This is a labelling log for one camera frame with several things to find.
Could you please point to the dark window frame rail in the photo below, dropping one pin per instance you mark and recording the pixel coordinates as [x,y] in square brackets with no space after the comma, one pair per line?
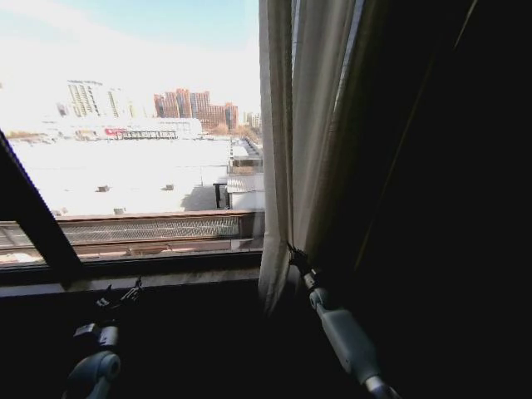
[166,259]

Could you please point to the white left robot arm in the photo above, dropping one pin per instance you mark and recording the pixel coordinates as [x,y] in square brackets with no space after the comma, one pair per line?
[97,365]

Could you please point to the dark slanted window sash bar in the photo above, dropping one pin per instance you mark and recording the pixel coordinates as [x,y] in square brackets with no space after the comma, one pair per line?
[37,212]

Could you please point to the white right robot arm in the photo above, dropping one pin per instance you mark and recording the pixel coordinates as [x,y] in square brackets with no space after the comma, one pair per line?
[347,334]

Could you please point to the low white building red sign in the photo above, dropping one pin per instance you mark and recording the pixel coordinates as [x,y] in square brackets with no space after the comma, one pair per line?
[137,129]

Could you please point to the beige fabric curtain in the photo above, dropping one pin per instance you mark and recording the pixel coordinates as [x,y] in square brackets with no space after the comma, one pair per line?
[316,124]

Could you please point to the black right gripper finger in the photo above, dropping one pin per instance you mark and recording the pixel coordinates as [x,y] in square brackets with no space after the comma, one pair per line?
[296,251]

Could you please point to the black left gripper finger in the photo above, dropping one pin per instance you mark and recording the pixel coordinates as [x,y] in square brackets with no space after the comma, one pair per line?
[134,291]
[104,296]

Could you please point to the white high-rise buildings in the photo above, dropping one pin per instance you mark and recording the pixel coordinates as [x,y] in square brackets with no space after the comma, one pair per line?
[89,99]

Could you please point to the white flat rooftop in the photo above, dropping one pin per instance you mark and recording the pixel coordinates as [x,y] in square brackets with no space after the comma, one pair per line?
[124,174]

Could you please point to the brown parapet with mesh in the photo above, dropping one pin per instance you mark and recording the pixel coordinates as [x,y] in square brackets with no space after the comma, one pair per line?
[154,228]

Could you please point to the red brick apartment buildings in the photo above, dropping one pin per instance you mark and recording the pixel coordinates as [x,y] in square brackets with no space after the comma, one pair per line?
[195,108]

